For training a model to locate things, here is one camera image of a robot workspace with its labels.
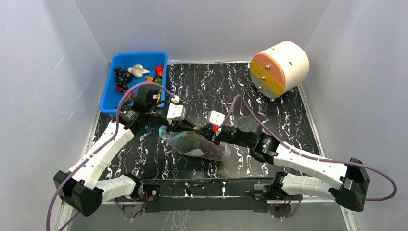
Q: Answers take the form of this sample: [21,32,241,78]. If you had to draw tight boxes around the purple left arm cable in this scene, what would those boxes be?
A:
[46,82,176,231]

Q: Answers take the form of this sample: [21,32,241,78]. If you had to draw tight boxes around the red pink grape bunch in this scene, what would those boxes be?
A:
[122,90,135,100]

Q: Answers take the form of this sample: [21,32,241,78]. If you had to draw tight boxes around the black base frame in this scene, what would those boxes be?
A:
[121,177,304,214]

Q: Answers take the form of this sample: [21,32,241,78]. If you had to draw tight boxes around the white toy garlic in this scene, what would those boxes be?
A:
[127,64,150,78]

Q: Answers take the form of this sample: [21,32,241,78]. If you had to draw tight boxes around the black toy grape bunch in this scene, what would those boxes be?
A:
[114,67,134,91]

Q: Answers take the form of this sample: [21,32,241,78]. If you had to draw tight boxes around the blue plastic bin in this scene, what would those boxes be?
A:
[100,51,168,115]

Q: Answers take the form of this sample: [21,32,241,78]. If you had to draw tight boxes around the clear zip top bag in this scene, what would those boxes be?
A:
[159,126,231,162]

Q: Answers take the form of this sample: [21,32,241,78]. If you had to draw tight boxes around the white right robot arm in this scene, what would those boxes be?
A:
[196,116,370,212]

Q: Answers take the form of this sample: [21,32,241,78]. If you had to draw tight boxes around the green toy lettuce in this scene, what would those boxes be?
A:
[178,135,201,153]

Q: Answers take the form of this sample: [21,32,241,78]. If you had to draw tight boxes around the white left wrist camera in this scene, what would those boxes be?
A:
[166,96,186,125]

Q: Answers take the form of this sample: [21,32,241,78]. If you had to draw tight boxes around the cylindrical drawer box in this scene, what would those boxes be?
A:
[249,41,310,100]

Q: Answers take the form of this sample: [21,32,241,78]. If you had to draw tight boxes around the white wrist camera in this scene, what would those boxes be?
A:
[207,110,225,136]
[166,96,186,125]

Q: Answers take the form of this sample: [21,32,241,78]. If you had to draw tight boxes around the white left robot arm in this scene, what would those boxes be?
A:
[52,82,187,217]

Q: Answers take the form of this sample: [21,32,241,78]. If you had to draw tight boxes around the dark purple grape bunch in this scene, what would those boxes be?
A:
[198,141,226,161]

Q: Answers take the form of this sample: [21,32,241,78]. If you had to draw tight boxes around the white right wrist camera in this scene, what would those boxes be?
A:
[207,110,225,136]

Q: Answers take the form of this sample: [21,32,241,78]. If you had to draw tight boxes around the dark mangosteen with green top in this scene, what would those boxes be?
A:
[153,75,163,84]

